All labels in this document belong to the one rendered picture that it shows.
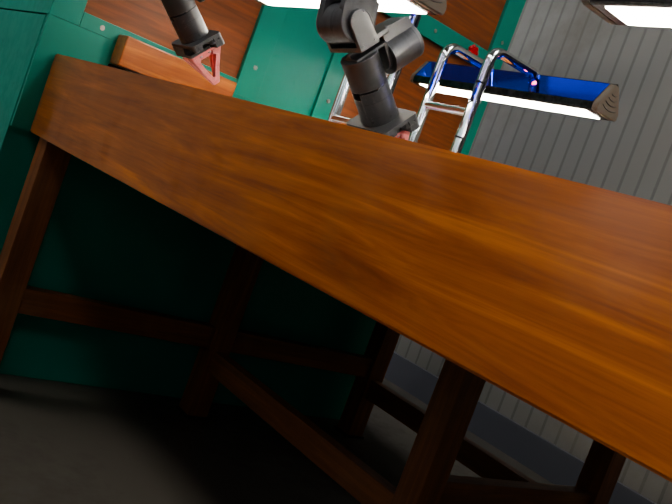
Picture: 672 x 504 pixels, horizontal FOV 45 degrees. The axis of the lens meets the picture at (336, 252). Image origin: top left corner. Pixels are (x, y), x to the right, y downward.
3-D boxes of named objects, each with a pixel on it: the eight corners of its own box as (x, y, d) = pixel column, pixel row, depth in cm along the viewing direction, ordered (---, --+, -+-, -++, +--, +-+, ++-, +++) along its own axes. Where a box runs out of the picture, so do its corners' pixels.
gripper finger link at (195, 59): (219, 72, 167) (199, 30, 162) (235, 76, 161) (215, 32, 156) (192, 89, 164) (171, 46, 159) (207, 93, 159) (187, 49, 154)
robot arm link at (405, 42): (313, 17, 118) (347, 15, 111) (371, -17, 123) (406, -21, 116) (344, 91, 124) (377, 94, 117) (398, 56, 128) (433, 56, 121)
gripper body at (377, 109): (378, 113, 130) (364, 71, 126) (420, 122, 122) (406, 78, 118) (348, 133, 127) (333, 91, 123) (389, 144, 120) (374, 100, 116)
